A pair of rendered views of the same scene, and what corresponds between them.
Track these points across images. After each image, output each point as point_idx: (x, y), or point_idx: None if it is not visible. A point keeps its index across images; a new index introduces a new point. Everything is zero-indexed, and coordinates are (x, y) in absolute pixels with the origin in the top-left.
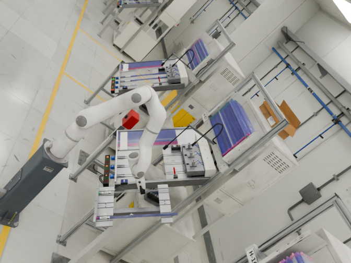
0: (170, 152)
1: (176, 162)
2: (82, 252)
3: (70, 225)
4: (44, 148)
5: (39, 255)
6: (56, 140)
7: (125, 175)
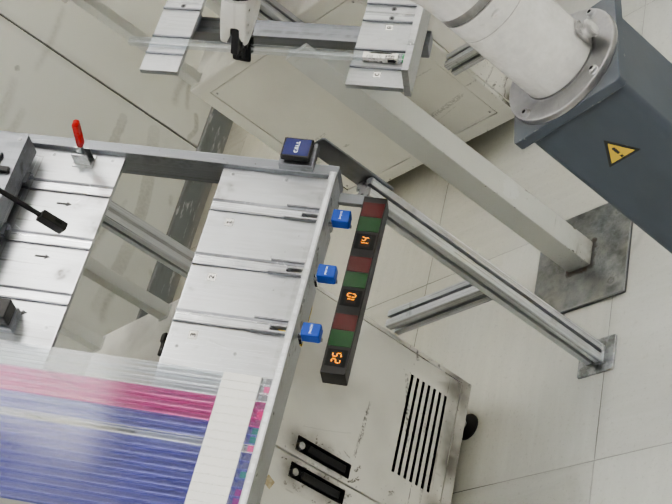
0: (26, 311)
1: (34, 246)
2: (508, 190)
3: (564, 445)
4: (611, 18)
5: (666, 251)
6: (552, 1)
7: (284, 214)
